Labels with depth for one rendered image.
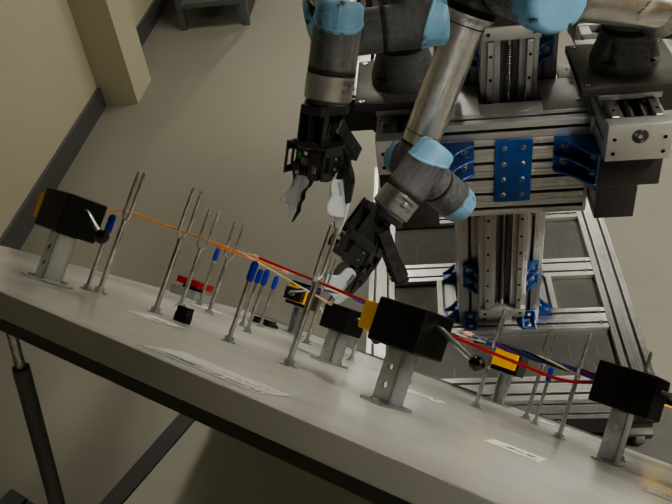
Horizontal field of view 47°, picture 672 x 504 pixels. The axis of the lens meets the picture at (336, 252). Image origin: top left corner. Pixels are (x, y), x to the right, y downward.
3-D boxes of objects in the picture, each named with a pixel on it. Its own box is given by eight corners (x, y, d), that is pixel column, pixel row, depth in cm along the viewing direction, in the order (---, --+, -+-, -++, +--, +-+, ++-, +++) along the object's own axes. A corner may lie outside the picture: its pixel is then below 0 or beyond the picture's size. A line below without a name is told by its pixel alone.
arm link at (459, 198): (452, 175, 156) (424, 149, 148) (487, 200, 148) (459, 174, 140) (427, 205, 156) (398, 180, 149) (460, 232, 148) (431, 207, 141)
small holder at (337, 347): (354, 376, 88) (374, 316, 88) (304, 354, 94) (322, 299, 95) (380, 382, 91) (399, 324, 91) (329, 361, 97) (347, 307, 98)
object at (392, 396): (444, 435, 59) (479, 324, 60) (346, 391, 67) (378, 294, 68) (476, 441, 62) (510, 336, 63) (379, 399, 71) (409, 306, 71)
